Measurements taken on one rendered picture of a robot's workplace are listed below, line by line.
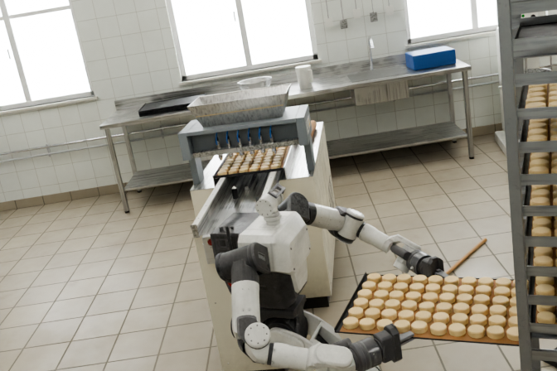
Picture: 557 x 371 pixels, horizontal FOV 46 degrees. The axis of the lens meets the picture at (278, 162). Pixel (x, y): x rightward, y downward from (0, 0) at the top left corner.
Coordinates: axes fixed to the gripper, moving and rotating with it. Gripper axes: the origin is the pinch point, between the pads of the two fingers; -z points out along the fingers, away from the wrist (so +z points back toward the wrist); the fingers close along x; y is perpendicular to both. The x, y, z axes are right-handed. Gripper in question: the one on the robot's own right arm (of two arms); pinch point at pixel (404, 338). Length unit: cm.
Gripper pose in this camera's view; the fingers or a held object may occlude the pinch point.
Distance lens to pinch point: 213.7
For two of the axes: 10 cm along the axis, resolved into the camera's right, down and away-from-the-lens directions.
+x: -1.6, -9.5, -2.8
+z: -9.1, 2.5, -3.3
